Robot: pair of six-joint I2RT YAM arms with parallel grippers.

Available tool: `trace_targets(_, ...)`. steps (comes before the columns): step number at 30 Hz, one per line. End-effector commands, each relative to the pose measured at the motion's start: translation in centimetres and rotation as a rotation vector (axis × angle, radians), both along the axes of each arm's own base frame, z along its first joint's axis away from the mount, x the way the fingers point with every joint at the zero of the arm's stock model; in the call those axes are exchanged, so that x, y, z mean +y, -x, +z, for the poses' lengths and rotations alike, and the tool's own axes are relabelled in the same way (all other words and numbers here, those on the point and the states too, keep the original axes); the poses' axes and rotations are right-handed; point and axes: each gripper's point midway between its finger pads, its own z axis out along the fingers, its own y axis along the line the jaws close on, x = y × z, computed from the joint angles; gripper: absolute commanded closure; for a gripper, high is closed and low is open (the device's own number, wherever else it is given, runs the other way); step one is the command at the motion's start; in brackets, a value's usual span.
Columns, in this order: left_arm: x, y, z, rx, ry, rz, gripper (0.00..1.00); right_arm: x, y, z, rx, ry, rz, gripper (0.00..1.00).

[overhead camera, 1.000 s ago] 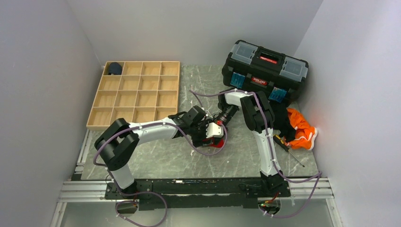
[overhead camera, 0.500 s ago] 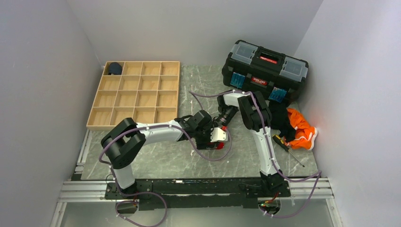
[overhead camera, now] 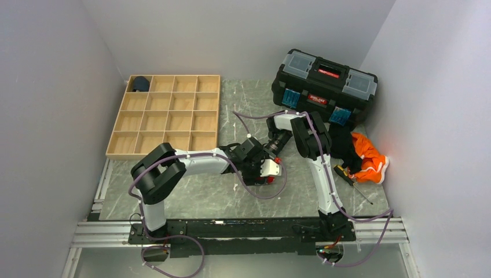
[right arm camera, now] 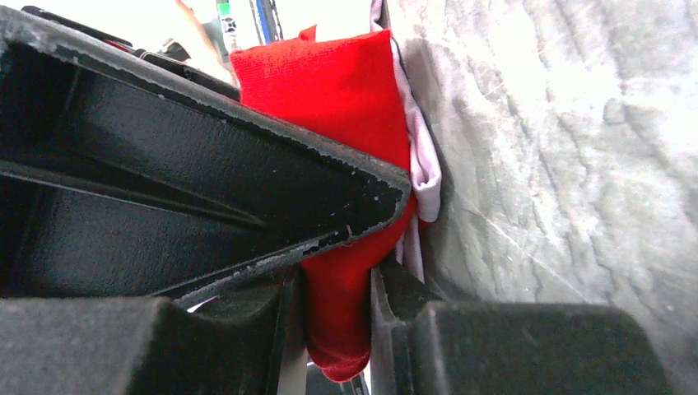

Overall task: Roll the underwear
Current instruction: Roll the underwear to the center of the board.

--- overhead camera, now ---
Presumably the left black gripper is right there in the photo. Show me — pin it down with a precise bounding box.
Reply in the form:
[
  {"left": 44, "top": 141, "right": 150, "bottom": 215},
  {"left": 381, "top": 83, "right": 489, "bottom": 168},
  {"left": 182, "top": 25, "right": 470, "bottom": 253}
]
[{"left": 241, "top": 153, "right": 269, "bottom": 186}]

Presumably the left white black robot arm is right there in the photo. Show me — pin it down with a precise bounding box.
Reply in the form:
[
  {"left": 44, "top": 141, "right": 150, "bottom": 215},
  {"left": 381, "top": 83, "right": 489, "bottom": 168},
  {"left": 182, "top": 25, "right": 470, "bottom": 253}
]
[{"left": 130, "top": 138, "right": 271, "bottom": 243}]

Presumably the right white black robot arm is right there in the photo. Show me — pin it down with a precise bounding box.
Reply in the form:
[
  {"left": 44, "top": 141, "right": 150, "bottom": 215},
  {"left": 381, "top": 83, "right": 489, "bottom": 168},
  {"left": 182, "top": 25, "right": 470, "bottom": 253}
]
[{"left": 266, "top": 111, "right": 349, "bottom": 240}]

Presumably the black garment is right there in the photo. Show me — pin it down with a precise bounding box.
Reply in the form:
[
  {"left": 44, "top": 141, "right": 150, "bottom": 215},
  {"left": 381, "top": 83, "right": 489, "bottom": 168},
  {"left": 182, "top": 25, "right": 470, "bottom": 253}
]
[{"left": 328, "top": 123, "right": 362, "bottom": 174}]

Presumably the yellow black screwdriver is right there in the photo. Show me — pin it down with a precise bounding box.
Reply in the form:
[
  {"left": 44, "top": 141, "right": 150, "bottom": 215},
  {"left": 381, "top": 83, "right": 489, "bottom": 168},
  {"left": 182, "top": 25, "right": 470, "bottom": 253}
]
[{"left": 334, "top": 164, "right": 373, "bottom": 205}]

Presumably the black toolbox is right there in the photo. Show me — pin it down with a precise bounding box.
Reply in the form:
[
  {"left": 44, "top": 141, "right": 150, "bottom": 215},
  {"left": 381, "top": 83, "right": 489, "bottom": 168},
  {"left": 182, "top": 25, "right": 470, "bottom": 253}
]
[{"left": 272, "top": 49, "right": 378, "bottom": 129}]

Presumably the wooden compartment tray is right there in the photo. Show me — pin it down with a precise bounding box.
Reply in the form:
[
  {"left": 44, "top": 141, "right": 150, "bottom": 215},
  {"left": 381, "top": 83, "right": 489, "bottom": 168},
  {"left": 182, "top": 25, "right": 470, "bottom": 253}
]
[{"left": 105, "top": 75, "right": 221, "bottom": 160}]

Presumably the orange garment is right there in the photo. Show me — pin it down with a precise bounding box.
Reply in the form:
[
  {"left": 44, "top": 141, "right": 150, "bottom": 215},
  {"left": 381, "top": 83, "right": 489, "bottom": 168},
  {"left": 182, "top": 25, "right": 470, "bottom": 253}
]
[{"left": 349, "top": 132, "right": 389, "bottom": 184}]

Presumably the dark blue rolled garment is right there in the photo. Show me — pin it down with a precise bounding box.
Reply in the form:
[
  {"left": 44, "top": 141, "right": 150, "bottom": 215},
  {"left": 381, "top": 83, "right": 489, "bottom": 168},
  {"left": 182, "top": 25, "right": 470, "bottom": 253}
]
[{"left": 131, "top": 76, "right": 151, "bottom": 92}]

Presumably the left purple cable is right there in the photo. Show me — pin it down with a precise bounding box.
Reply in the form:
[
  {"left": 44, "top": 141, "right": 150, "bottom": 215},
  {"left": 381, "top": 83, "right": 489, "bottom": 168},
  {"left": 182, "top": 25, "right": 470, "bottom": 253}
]
[{"left": 127, "top": 151, "right": 288, "bottom": 278}]

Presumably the purple cable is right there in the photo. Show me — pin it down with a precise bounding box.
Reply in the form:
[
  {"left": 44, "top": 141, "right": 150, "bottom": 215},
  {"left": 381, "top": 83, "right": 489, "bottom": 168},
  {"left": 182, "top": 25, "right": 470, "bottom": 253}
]
[
  {"left": 232, "top": 110, "right": 395, "bottom": 268},
  {"left": 127, "top": 151, "right": 288, "bottom": 278}
]

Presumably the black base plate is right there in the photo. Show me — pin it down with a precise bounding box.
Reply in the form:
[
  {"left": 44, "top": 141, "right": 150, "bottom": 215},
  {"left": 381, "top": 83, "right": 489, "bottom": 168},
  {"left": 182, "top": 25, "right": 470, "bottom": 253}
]
[{"left": 128, "top": 217, "right": 357, "bottom": 258}]

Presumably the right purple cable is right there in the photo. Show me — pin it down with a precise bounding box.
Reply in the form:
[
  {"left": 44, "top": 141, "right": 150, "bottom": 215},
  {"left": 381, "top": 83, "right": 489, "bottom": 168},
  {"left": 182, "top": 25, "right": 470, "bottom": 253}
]
[{"left": 232, "top": 110, "right": 395, "bottom": 268}]

